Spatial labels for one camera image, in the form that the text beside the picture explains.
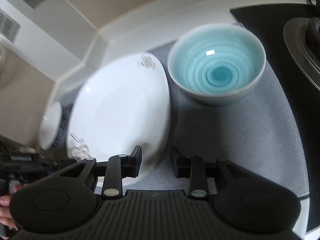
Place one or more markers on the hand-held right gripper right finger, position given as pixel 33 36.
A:
pixel 177 166

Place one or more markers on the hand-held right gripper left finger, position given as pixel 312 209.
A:
pixel 135 165

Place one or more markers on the white patterned plate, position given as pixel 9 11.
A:
pixel 117 112

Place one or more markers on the light blue ceramic bowl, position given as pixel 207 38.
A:
pixel 215 63

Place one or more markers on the person's left hand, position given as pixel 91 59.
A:
pixel 6 208

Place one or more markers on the white bowl with blue rim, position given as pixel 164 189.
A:
pixel 51 128

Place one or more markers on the grey drying mat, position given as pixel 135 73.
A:
pixel 237 135

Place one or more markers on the white range hood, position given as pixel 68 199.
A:
pixel 35 27

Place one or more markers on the black gas stove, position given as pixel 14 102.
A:
pixel 287 85

